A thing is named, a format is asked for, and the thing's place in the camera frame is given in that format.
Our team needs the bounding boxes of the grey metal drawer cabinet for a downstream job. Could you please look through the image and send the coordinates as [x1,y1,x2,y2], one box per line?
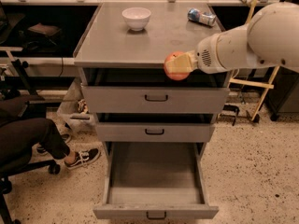
[75,2,228,153]

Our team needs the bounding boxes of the white ceramic bowl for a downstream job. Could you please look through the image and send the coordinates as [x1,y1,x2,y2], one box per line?
[122,7,151,31]

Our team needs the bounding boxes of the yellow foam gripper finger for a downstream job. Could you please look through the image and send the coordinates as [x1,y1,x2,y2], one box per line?
[164,51,197,74]

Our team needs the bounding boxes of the grey top drawer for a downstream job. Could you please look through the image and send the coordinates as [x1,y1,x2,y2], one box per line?
[82,68,229,114]

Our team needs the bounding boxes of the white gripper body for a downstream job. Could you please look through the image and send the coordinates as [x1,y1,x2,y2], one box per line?
[195,34,223,74]

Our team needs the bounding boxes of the black floor clamp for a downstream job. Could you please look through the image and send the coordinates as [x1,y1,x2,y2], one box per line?
[218,105,240,125]

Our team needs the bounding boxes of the black office chair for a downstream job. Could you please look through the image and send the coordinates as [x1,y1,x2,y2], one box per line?
[0,149,62,224]

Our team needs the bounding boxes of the grey bottom drawer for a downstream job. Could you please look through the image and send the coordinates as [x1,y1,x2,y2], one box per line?
[93,143,219,220]

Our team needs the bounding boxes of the grey drawer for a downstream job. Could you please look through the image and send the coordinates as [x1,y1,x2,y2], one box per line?
[95,113,215,143]
[82,68,229,114]
[93,143,219,220]

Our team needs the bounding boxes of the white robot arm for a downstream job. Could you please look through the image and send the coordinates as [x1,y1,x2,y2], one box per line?
[164,2,299,75]

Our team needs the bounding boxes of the grey middle drawer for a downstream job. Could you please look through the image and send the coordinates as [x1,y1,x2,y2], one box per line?
[95,113,215,143]

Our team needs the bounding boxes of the red apple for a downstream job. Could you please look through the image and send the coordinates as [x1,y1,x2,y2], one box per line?
[164,51,189,81]

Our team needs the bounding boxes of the seated person dark trousers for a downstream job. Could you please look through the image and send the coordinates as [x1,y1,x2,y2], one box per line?
[0,95,72,170]

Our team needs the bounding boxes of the black white sneaker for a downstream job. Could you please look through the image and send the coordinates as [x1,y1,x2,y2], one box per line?
[64,148,101,170]

